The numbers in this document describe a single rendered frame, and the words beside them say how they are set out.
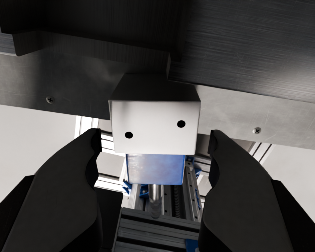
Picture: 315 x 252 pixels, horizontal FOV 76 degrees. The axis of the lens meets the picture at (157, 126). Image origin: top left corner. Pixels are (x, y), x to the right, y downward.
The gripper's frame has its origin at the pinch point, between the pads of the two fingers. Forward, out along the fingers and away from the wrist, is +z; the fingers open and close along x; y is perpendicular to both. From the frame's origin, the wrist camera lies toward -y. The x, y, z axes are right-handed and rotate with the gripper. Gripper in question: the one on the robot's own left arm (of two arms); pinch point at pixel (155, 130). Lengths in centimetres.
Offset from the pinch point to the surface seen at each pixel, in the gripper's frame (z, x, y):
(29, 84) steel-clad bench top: 4.6, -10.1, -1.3
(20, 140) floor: 85, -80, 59
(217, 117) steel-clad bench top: 4.6, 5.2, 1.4
